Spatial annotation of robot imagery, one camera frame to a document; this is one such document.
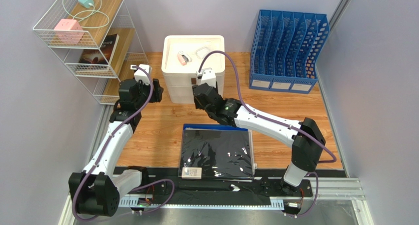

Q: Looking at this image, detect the blue file organizer rack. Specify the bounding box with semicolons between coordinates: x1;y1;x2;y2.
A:
249;9;330;94

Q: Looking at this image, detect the dark cover book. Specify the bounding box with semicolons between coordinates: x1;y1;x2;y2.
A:
79;33;120;71

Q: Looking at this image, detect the white wire shelf rack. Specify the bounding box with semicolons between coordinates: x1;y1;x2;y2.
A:
33;0;148;105

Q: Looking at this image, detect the pink cube power socket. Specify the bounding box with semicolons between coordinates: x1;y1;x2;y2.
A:
54;19;84;44

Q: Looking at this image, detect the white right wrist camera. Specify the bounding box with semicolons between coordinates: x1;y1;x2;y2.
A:
196;68;216;87

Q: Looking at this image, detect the white three drawer organizer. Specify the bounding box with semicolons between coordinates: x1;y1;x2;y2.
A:
161;35;225;104

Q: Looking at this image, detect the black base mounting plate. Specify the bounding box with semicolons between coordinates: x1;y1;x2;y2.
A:
129;168;315;206

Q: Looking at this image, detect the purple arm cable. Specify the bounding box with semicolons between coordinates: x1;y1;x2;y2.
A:
72;65;175;222
197;51;337;218

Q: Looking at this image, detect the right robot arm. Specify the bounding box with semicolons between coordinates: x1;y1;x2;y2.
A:
192;84;326;187

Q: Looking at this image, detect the aluminium frame rail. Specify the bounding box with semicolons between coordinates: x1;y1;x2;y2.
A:
60;169;373;225

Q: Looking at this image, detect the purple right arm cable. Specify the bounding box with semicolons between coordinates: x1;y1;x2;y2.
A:
197;51;337;218

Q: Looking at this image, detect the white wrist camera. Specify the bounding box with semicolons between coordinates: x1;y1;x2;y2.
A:
196;68;216;87
130;64;152;85

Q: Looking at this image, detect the pink correction tape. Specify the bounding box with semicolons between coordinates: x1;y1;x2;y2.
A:
177;51;191;66

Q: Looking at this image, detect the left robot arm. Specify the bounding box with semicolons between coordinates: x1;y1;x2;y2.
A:
68;78;164;222

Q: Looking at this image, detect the blue folder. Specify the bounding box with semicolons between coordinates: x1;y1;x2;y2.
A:
182;124;248;131

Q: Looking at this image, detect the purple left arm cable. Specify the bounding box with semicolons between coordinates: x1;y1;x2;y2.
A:
72;65;175;222

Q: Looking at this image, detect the mint green cable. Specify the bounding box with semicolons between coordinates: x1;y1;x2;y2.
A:
61;0;110;29

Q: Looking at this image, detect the clear plastic bag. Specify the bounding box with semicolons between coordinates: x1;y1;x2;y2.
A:
194;46;212;60

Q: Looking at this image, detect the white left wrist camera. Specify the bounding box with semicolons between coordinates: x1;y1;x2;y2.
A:
130;64;152;85

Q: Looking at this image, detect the mint green charger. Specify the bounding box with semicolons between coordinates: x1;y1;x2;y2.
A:
78;0;94;9

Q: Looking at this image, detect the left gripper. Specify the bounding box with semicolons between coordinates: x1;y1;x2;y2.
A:
135;79;164;110

